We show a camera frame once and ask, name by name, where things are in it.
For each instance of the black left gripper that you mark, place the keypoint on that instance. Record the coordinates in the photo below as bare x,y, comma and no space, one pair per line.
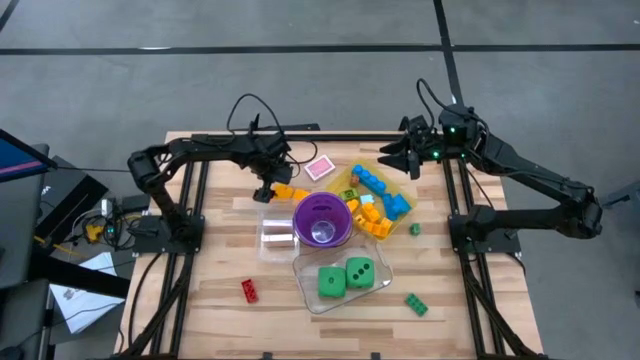
280,172

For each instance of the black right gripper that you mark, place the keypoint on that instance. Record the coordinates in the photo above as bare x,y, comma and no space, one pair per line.
422,142

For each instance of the blue four-stud brick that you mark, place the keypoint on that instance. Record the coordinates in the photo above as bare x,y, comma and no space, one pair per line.
370,179

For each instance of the pink card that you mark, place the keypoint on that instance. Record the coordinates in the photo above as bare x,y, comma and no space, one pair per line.
320,167

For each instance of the blue triangular block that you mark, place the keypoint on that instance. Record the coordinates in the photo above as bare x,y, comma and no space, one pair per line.
401,204

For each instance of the olive green toy brick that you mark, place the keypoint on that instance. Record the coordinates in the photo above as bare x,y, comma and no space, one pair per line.
349,194

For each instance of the yellow two-stud block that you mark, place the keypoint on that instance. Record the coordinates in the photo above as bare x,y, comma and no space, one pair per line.
371,212

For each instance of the small clear plastic box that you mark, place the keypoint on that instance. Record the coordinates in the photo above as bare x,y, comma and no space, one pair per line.
277,252

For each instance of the green foam die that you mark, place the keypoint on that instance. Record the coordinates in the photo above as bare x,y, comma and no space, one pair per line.
360,272
331,282

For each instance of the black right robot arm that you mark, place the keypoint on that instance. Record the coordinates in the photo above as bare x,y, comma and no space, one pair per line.
530,170

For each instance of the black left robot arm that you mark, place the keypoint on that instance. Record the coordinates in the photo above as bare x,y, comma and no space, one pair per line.
210,149

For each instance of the black power strip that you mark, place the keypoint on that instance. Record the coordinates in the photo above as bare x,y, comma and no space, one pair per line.
300,127

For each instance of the purple plastic bucket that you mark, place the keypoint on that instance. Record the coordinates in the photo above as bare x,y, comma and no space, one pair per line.
305,220

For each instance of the yellow translucent tray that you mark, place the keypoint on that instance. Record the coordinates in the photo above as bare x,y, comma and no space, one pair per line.
343,181

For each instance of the green toy block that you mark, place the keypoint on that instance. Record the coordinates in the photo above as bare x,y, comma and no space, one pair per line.
415,229

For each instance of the red toy brick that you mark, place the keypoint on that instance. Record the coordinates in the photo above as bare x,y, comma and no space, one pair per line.
249,291

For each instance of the large clear plastic bin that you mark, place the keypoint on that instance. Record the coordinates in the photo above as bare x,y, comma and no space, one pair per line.
310,295

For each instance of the black power adapter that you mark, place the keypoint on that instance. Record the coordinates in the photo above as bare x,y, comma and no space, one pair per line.
135,202

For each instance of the dark green studded brick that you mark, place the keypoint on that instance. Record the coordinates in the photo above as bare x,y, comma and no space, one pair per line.
416,304

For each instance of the yellow connector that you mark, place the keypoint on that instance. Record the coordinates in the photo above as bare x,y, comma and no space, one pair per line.
94,232

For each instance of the black equipment box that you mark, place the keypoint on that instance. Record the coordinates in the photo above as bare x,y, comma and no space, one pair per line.
65,195

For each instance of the white paper sheet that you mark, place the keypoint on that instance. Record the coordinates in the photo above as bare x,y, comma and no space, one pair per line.
85,305

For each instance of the blue screen panel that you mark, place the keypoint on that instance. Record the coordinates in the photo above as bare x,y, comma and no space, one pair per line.
17,160

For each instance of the black table frame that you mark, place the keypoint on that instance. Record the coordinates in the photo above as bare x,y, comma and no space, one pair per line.
350,137

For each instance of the black frame clamp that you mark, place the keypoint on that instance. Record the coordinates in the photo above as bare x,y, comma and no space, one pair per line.
255,124

